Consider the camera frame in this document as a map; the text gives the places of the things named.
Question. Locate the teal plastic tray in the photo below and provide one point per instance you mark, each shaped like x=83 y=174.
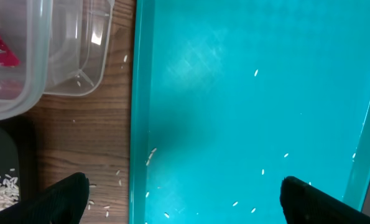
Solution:
x=229 y=97

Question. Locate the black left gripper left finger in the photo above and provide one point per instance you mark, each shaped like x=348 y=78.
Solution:
x=62 y=203

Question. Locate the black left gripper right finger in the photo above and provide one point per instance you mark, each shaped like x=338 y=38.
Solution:
x=304 y=204

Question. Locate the black tray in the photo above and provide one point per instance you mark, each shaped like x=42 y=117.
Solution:
x=18 y=154

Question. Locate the clear plastic bin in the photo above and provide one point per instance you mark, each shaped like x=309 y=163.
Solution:
x=62 y=47

